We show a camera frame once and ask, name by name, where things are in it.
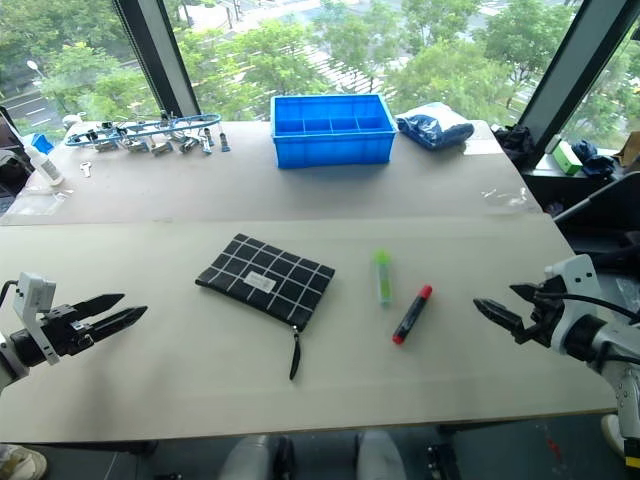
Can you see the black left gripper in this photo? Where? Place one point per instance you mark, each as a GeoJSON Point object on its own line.
{"type": "Point", "coordinates": [65, 327]}

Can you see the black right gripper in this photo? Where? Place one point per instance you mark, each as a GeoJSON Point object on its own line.
{"type": "Point", "coordinates": [547, 312]}

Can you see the red and black marker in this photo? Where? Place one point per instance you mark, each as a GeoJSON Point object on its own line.
{"type": "Point", "coordinates": [413, 315]}

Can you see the green highlighter pen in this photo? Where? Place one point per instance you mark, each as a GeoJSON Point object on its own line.
{"type": "Point", "coordinates": [383, 280]}

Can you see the black grid pencil pouch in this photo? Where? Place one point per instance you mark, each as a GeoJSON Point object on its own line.
{"type": "Point", "coordinates": [265, 280]}

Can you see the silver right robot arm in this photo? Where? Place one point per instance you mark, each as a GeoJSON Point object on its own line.
{"type": "Point", "coordinates": [617, 345]}

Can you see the clear plastic wrapper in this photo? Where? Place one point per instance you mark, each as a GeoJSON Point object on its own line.
{"type": "Point", "coordinates": [47, 196]}
{"type": "Point", "coordinates": [505, 197]}

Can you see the green cardboard box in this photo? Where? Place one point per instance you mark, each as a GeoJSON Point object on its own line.
{"type": "Point", "coordinates": [566, 160]}

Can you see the white squeeze bottle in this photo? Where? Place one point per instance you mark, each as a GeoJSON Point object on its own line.
{"type": "Point", "coordinates": [47, 167]}

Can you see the black crumpled cloth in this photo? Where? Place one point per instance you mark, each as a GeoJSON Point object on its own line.
{"type": "Point", "coordinates": [515, 145]}

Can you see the dark blue cloth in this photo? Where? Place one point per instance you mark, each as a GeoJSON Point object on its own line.
{"type": "Point", "coordinates": [595, 161]}

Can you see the silver metal clip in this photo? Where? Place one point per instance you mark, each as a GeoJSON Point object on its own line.
{"type": "Point", "coordinates": [224, 141]}
{"type": "Point", "coordinates": [105, 146]}
{"type": "Point", "coordinates": [136, 146]}
{"type": "Point", "coordinates": [206, 142]}
{"type": "Point", "coordinates": [188, 146]}
{"type": "Point", "coordinates": [162, 149]}

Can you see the white sneaker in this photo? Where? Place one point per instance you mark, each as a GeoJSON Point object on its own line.
{"type": "Point", "coordinates": [20, 462]}

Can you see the small blue box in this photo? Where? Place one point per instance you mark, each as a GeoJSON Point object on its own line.
{"type": "Point", "coordinates": [42, 142]}

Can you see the brown cardboard piece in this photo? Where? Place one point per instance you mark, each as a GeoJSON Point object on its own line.
{"type": "Point", "coordinates": [627, 150]}

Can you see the blue plastic bag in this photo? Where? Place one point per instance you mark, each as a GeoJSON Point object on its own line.
{"type": "Point", "coordinates": [432, 130]}

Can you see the white round object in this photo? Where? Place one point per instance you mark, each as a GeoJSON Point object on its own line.
{"type": "Point", "coordinates": [72, 121]}

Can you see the dark window pillar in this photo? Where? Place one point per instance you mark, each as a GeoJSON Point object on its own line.
{"type": "Point", "coordinates": [570, 65]}
{"type": "Point", "coordinates": [160, 55]}

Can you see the blue plastic divided bin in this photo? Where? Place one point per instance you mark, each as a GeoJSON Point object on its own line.
{"type": "Point", "coordinates": [332, 140]}

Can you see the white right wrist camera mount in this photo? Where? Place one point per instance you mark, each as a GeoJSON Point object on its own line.
{"type": "Point", "coordinates": [575, 274]}

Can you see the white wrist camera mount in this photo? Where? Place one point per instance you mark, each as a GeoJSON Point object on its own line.
{"type": "Point", "coordinates": [35, 295]}
{"type": "Point", "coordinates": [575, 274]}

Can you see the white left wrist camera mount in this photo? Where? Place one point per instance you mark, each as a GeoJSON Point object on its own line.
{"type": "Point", "coordinates": [35, 295]}

